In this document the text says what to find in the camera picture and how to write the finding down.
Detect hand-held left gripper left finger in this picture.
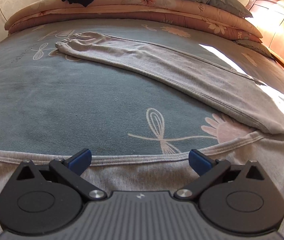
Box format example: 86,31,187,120
15,148,107,202

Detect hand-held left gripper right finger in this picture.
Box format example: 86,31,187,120
174,149,270,201

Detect grey sweatpants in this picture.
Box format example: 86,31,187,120
0,31,284,240

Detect blue-grey floral bed sheet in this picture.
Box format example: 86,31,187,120
0,17,284,156

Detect flat grey-blue pillow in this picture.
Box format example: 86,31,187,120
233,39,275,59

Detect wooden headboard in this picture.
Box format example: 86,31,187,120
246,0,284,83

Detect folded pink floral quilt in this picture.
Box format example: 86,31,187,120
4,0,264,43

